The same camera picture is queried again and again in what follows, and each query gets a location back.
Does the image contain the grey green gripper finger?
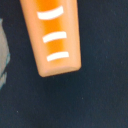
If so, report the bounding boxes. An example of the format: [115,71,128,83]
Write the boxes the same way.
[0,18,10,89]

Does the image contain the yellow toy bread loaf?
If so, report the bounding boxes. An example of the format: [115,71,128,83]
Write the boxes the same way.
[20,0,81,77]

